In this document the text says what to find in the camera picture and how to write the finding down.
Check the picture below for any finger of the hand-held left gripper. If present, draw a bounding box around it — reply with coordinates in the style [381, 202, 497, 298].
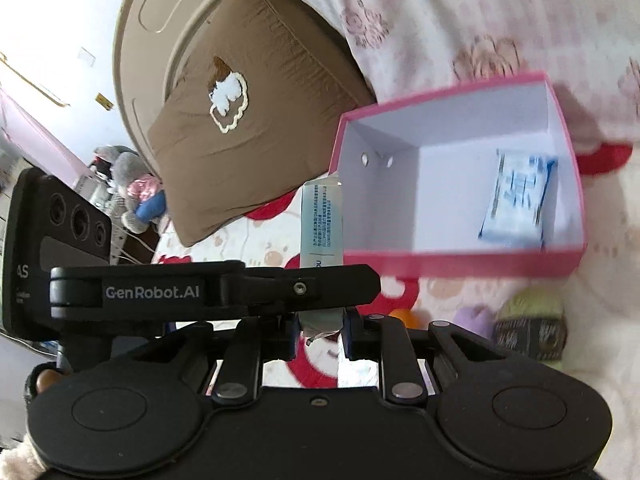
[50, 260, 382, 322]

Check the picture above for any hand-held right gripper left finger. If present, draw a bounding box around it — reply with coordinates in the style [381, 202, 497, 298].
[145, 310, 302, 403]

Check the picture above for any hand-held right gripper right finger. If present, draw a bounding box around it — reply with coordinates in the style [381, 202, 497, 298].
[344, 307, 507, 402]

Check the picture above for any orange makeup sponge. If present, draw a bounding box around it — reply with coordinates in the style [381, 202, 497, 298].
[389, 308, 417, 330]

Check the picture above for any pink cardboard box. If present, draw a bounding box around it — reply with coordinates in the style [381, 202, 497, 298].
[327, 72, 588, 281]

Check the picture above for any small white carton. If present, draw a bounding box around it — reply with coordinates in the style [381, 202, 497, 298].
[300, 179, 347, 342]

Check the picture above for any purple plush toy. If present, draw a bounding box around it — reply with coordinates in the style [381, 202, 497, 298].
[456, 305, 498, 338]

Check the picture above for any green yarn ball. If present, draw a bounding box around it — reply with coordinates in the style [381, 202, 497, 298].
[492, 287, 567, 362]

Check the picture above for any blue wet wipes pack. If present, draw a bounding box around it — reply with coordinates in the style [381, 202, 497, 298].
[477, 149, 558, 248]

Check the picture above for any person's left hand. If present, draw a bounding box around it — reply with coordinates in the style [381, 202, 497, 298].
[27, 360, 68, 397]

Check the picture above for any grey plush toy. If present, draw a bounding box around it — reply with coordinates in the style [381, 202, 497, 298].
[90, 144, 168, 233]

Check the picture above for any pink cabinet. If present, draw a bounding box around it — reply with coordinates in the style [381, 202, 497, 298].
[0, 87, 96, 201]

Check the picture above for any brown pillow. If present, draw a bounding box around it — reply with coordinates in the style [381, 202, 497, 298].
[146, 0, 376, 248]

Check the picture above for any beige fleece cloth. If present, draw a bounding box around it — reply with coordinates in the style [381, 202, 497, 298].
[0, 437, 48, 480]

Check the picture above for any bear printed blanket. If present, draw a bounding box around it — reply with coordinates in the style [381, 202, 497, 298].
[150, 140, 640, 411]

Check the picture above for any beige headboard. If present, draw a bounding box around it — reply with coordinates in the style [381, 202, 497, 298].
[112, 0, 271, 161]

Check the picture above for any pink checked pillow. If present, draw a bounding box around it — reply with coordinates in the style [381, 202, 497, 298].
[265, 0, 640, 146]

